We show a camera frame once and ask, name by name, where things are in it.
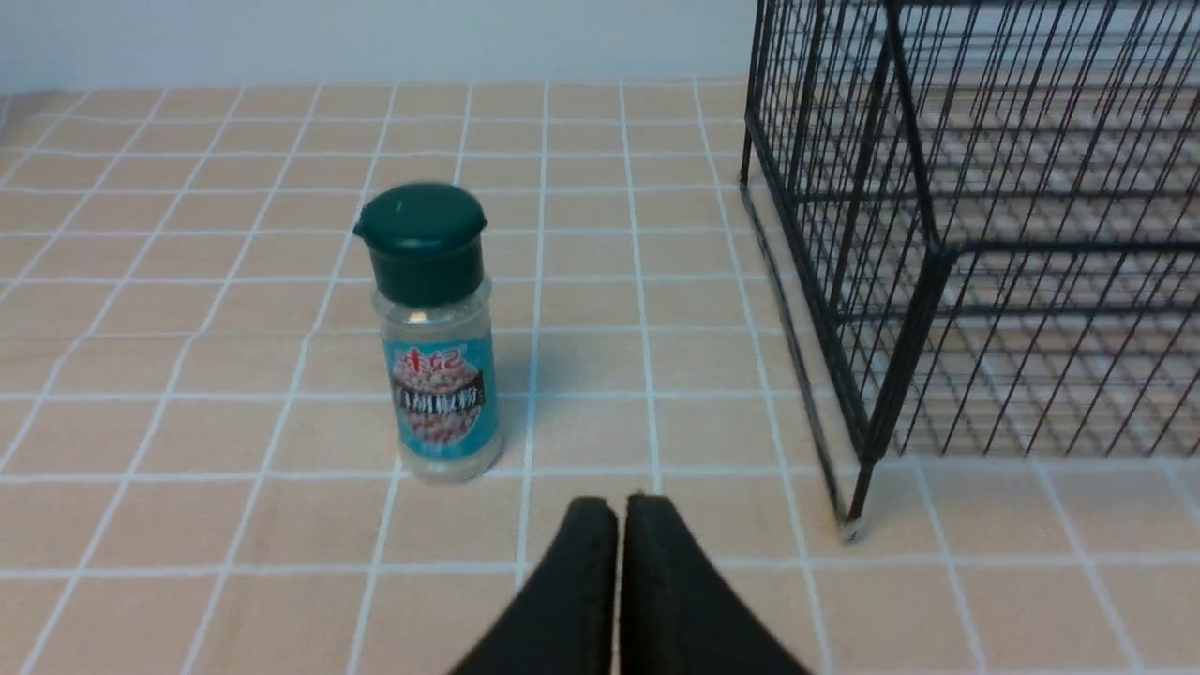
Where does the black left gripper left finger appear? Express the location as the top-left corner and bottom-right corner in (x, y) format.
(454, 497), (619, 674)

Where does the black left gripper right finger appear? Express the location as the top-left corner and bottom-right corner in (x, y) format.
(619, 494), (810, 674)

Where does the green-capped seasoning bottle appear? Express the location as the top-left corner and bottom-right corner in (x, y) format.
(354, 181), (504, 483)

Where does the black wire mesh rack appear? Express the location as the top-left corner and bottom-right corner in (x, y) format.
(739, 1), (1199, 540)

